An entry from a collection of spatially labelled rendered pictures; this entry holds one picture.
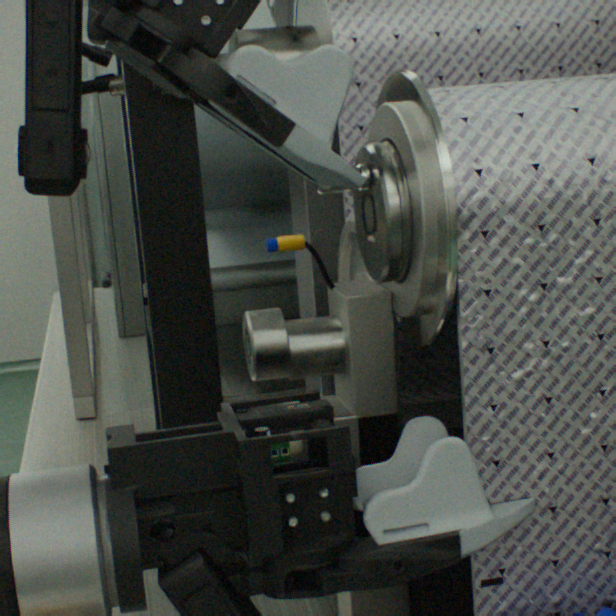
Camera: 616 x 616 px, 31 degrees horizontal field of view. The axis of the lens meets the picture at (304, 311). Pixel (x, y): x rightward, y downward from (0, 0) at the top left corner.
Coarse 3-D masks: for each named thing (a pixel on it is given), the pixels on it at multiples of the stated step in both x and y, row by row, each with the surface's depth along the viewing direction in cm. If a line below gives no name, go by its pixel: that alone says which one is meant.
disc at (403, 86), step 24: (408, 72) 57; (384, 96) 61; (408, 96) 57; (432, 120) 54; (432, 144) 54; (432, 168) 54; (456, 216) 53; (456, 240) 53; (456, 264) 53; (432, 312) 57; (408, 336) 62; (432, 336) 57
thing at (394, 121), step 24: (384, 120) 59; (408, 120) 56; (408, 144) 55; (408, 168) 56; (432, 192) 54; (432, 216) 54; (432, 240) 54; (432, 264) 55; (408, 288) 58; (432, 288) 56; (408, 312) 59
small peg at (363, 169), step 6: (354, 168) 58; (360, 168) 58; (366, 168) 58; (366, 174) 58; (366, 180) 58; (318, 186) 58; (324, 186) 57; (330, 186) 58; (336, 186) 58; (366, 186) 58; (318, 192) 58; (324, 192) 58; (330, 192) 58; (336, 192) 58
